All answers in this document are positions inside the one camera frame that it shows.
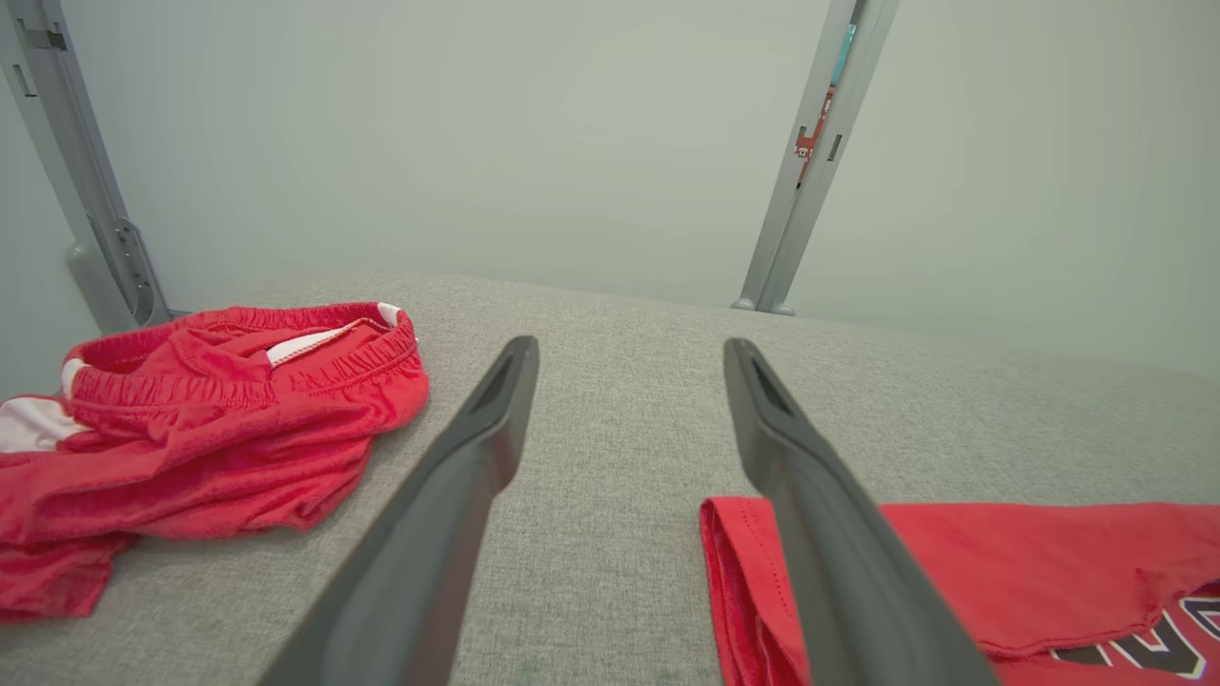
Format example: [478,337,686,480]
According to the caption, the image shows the grey metal double post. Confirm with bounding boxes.
[731,0,901,316]

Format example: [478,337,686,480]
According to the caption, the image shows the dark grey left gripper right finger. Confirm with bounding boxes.
[722,337,999,686]

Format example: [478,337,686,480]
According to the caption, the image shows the red mesh shorts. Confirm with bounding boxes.
[0,302,431,622]

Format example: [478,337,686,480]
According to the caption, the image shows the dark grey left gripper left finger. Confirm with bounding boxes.
[259,334,540,686]

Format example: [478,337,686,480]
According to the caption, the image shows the grey metal post with bracket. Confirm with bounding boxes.
[0,0,174,334]

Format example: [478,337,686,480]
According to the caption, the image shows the red garment with black lettering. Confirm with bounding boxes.
[699,495,1220,686]

